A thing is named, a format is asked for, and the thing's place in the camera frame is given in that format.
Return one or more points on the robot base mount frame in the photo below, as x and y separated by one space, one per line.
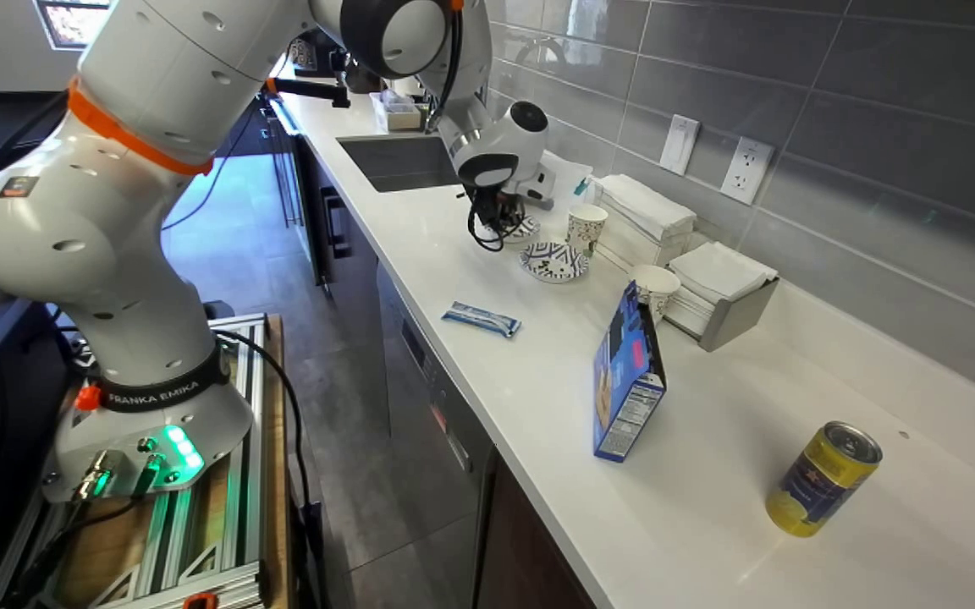
195 538

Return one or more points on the white napkin dispenser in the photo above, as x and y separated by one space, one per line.
644 225

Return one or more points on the white wall switch plate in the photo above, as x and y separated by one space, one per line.
681 138

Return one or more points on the white wall outlet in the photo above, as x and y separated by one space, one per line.
746 172

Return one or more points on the steel napkin holder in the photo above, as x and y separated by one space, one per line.
724 293

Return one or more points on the blue snack box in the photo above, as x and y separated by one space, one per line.
629 382

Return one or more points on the yellow blue can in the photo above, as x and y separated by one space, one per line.
822 479

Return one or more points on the blue white snack bar wrapper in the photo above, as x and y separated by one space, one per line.
481 320

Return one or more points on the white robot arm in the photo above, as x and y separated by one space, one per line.
146 110

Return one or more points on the patterned paper cup near box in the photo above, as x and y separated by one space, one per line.
655 288

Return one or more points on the black countertop sink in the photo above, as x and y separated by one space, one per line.
401 162

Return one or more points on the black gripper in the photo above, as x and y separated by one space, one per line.
485 180

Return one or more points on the patterned paper cup near bowls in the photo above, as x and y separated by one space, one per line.
586 228

